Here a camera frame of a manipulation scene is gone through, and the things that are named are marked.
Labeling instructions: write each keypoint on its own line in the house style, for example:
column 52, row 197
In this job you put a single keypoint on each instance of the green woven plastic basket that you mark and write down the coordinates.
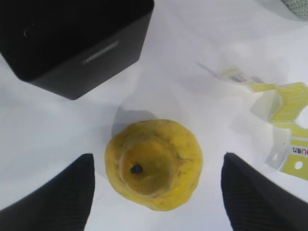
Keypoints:
column 294, row 10

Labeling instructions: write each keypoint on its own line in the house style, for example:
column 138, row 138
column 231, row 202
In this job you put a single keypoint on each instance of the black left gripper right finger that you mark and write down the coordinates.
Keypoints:
column 255, row 203

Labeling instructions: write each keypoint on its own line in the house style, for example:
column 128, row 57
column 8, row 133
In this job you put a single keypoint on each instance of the black square pen holder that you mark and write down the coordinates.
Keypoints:
column 69, row 47

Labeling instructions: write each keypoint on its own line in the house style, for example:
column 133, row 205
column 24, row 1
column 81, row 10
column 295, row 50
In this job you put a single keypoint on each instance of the yellow pear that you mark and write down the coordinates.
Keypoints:
column 156, row 163

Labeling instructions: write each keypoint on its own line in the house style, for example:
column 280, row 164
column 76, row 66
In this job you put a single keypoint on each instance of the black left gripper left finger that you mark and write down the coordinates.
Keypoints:
column 62, row 204

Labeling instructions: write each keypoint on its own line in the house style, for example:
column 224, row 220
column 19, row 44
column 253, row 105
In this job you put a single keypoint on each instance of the yellow white waste paper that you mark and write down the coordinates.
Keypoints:
column 279, row 106

